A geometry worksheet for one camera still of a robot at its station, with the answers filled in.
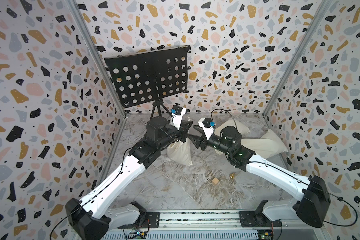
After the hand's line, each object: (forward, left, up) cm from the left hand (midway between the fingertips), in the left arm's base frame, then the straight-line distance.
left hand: (193, 122), depth 65 cm
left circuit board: (-37, +28, -40) cm, 61 cm away
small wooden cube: (-12, -13, -37) cm, 41 cm away
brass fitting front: (-9, -23, -37) cm, 45 cm away
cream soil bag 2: (+9, -50, -34) cm, 61 cm away
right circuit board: (-37, -34, -40) cm, 65 cm away
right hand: (-1, 0, -5) cm, 5 cm away
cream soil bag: (-1, +6, -22) cm, 23 cm away
